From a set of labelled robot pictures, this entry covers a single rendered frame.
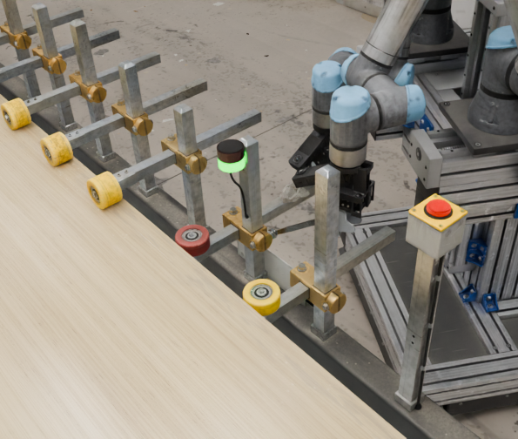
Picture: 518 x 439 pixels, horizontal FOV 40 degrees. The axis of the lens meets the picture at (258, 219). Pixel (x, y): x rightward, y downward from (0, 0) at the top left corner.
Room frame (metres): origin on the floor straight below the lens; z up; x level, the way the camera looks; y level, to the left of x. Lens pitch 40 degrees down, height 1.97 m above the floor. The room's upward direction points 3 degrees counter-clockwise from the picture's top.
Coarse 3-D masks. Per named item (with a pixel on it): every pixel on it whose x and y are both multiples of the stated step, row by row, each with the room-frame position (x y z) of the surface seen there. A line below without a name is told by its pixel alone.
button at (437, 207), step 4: (432, 200) 0.92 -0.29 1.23; (436, 200) 0.92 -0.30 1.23; (440, 200) 0.92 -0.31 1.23; (444, 200) 0.92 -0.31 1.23; (428, 204) 0.91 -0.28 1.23; (432, 204) 0.91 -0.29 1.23; (436, 204) 0.91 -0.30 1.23; (440, 204) 0.91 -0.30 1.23; (444, 204) 0.91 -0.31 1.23; (448, 204) 0.91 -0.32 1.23; (428, 208) 0.90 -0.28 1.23; (432, 208) 0.90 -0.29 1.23; (436, 208) 0.90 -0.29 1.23; (440, 208) 0.90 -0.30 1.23; (444, 208) 0.89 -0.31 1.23; (448, 208) 0.89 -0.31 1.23; (428, 212) 0.90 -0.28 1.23; (432, 212) 0.89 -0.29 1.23; (436, 212) 0.89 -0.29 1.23; (440, 212) 0.89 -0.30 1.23; (444, 212) 0.89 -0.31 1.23; (448, 212) 0.89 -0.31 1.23; (436, 216) 0.89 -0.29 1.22; (440, 216) 0.88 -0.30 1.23
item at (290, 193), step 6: (288, 186) 1.45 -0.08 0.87; (294, 186) 1.46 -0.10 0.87; (282, 192) 1.43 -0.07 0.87; (288, 192) 1.43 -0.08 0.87; (294, 192) 1.43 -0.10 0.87; (300, 192) 1.43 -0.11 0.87; (306, 192) 1.44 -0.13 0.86; (282, 198) 1.41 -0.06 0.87; (288, 198) 1.42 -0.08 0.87; (294, 198) 1.41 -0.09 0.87
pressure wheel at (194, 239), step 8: (184, 232) 1.26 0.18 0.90; (192, 232) 1.25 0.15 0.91; (200, 232) 1.25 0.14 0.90; (208, 232) 1.25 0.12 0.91; (176, 240) 1.23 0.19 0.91; (184, 240) 1.22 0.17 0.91; (192, 240) 1.23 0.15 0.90; (200, 240) 1.22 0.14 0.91; (208, 240) 1.23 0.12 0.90; (184, 248) 1.21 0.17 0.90; (192, 248) 1.20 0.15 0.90; (200, 248) 1.21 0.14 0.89; (208, 248) 1.23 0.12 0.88; (192, 256) 1.20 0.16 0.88
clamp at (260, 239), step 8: (240, 208) 1.38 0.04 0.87; (224, 216) 1.35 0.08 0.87; (232, 216) 1.35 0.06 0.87; (240, 216) 1.35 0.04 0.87; (224, 224) 1.35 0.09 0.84; (232, 224) 1.33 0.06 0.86; (240, 224) 1.32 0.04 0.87; (240, 232) 1.30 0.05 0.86; (248, 232) 1.28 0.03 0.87; (256, 232) 1.28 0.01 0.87; (264, 232) 1.28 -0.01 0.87; (240, 240) 1.30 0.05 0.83; (248, 240) 1.28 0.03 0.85; (256, 240) 1.26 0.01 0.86; (264, 240) 1.27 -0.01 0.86; (256, 248) 1.26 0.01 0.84; (264, 248) 1.27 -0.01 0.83
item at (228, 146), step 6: (222, 144) 1.28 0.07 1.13; (228, 144) 1.28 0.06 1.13; (234, 144) 1.28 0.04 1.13; (240, 144) 1.28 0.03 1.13; (222, 150) 1.26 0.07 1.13; (228, 150) 1.26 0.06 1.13; (234, 150) 1.26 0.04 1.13; (246, 168) 1.28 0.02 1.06; (234, 180) 1.27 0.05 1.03; (240, 186) 1.28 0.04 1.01; (246, 216) 1.29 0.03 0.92
